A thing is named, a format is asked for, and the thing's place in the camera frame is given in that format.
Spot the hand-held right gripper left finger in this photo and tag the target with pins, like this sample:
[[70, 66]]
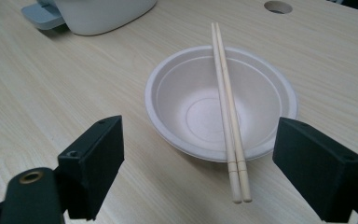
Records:
[[93, 161]]

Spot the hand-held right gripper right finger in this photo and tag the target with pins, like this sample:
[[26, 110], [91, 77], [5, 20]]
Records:
[[317, 168]]

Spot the wooden chopstick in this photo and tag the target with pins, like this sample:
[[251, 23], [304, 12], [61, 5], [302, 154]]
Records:
[[221, 93], [233, 112]]

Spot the white paper bowl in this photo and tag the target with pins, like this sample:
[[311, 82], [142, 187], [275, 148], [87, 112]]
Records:
[[199, 102]]

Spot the white pedal trash can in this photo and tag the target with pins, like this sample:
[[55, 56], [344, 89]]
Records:
[[105, 15]]

